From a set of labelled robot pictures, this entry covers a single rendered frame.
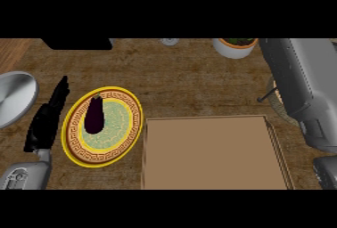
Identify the brown rectangular tray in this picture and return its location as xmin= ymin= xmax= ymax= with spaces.
xmin=139 ymin=114 xmax=296 ymax=191

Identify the woven tiered basket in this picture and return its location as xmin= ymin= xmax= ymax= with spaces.
xmin=256 ymin=76 xmax=303 ymax=128

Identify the yellow-rimmed patterned plate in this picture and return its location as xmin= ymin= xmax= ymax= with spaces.
xmin=61 ymin=85 xmax=145 ymax=169

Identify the dark purple eggplant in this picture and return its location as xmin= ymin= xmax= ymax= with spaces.
xmin=83 ymin=93 xmax=106 ymax=135

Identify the small grey round disc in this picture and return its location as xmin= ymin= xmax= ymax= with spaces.
xmin=158 ymin=37 xmax=180 ymax=47

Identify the white plant pot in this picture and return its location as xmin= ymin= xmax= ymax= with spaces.
xmin=211 ymin=37 xmax=260 ymax=60

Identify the green potted plant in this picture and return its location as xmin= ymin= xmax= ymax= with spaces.
xmin=223 ymin=37 xmax=257 ymax=46

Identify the black appliance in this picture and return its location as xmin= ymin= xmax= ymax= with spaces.
xmin=40 ymin=37 xmax=114 ymax=51

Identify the silver round bowl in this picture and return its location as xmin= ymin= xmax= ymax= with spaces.
xmin=0 ymin=70 xmax=41 ymax=130

